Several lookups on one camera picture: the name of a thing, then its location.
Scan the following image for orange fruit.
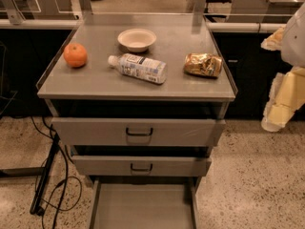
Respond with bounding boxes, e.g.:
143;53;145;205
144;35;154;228
64;43;88;68

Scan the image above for white horizontal rail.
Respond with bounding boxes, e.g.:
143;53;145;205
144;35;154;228
0;19;285;33

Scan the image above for blue label plastic bottle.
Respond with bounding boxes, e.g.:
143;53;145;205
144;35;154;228
108;53;167;85

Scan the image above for grey drawer cabinet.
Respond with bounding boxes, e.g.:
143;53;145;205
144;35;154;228
35;12;238;229

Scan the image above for black table leg bar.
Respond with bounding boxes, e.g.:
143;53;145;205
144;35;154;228
30;135;59;215

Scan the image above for middle grey drawer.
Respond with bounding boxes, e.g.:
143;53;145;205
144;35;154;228
72;156;211;177

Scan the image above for bottom grey open drawer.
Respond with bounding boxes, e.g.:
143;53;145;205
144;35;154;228
87;178;199;229

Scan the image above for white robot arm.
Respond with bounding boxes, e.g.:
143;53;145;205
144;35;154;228
261;4;305;132

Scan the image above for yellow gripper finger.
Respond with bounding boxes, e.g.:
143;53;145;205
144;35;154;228
261;27;284;51
261;67;305;132

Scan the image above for top grey drawer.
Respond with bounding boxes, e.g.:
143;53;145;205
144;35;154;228
52;117;226;147

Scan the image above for crushed gold chip bag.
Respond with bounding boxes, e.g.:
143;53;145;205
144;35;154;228
184;53;223;78

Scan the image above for black floor cables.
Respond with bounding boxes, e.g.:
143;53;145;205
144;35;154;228
30;115;83;229

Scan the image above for white paper bowl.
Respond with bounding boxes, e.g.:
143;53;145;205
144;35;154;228
117;29;156;52

